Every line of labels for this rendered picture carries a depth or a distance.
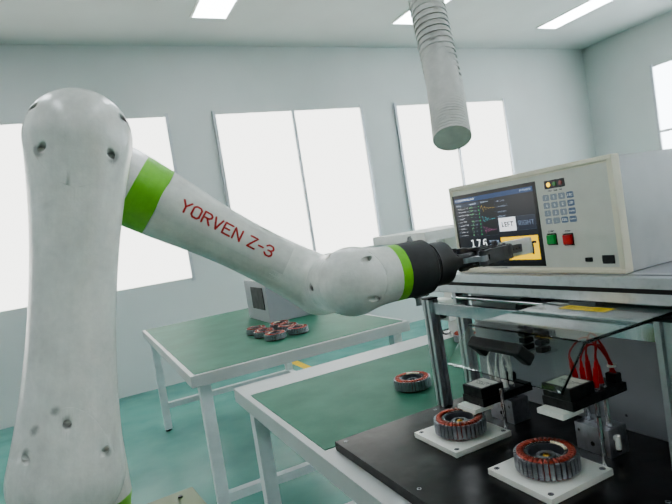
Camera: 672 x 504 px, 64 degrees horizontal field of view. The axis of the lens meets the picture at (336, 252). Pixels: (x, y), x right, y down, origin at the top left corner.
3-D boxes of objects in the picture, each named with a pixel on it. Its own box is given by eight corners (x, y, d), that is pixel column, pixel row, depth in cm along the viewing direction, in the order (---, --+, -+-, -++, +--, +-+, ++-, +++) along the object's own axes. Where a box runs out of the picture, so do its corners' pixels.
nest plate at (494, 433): (456, 458, 108) (455, 452, 108) (414, 437, 122) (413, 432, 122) (512, 435, 115) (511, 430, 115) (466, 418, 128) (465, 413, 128)
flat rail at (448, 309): (668, 344, 82) (665, 325, 82) (429, 313, 138) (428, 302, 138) (673, 342, 83) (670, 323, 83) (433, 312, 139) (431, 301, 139)
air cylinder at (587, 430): (611, 459, 98) (607, 430, 98) (577, 447, 105) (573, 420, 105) (629, 451, 100) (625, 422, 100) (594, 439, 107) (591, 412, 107)
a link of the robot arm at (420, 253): (408, 238, 84) (378, 240, 92) (418, 311, 84) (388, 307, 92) (439, 232, 86) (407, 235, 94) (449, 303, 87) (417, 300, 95)
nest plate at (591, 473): (552, 506, 86) (551, 499, 86) (488, 474, 100) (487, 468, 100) (613, 475, 93) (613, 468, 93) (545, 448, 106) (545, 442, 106)
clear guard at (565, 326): (561, 395, 70) (555, 350, 70) (447, 365, 92) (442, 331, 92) (706, 338, 85) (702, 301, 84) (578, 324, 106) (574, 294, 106)
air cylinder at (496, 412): (514, 425, 120) (511, 401, 120) (491, 416, 127) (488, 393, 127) (531, 418, 122) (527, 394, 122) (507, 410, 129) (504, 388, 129)
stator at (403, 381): (430, 392, 157) (428, 379, 156) (392, 395, 159) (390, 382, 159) (432, 380, 167) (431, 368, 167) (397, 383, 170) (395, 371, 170)
